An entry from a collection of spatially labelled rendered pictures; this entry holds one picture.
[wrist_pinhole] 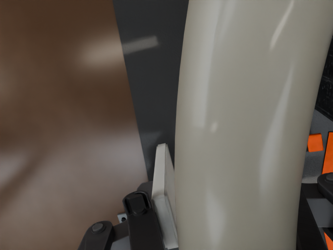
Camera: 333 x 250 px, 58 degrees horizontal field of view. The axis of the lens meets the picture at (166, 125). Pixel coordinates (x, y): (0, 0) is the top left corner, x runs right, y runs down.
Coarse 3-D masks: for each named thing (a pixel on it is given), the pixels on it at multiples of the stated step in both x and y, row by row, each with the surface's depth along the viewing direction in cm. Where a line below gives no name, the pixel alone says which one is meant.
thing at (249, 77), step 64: (192, 0) 6; (256, 0) 5; (320, 0) 5; (192, 64) 6; (256, 64) 5; (320, 64) 6; (192, 128) 6; (256, 128) 6; (192, 192) 6; (256, 192) 6
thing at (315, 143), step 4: (312, 136) 96; (316, 136) 95; (320, 136) 95; (308, 140) 97; (312, 140) 96; (316, 140) 96; (320, 140) 96; (308, 144) 97; (312, 144) 97; (316, 144) 96; (320, 144) 96; (308, 148) 98; (312, 148) 97; (316, 148) 97; (320, 148) 96
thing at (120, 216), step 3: (120, 213) 119; (123, 213) 118; (117, 216) 119; (120, 216) 118; (123, 216) 118; (126, 216) 118; (120, 219) 119; (123, 219) 118; (126, 219) 119; (120, 222) 119; (165, 249) 101; (171, 249) 100; (174, 249) 100; (177, 249) 99
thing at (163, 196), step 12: (156, 156) 19; (168, 156) 19; (156, 168) 17; (168, 168) 18; (156, 180) 15; (168, 180) 16; (156, 192) 14; (168, 192) 15; (156, 204) 14; (168, 204) 14; (168, 216) 14; (168, 228) 14; (168, 240) 14
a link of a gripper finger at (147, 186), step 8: (144, 184) 17; (152, 184) 17; (120, 224) 14; (120, 232) 13; (128, 232) 13; (160, 232) 14; (120, 240) 13; (128, 240) 13; (112, 248) 13; (120, 248) 13; (128, 248) 13
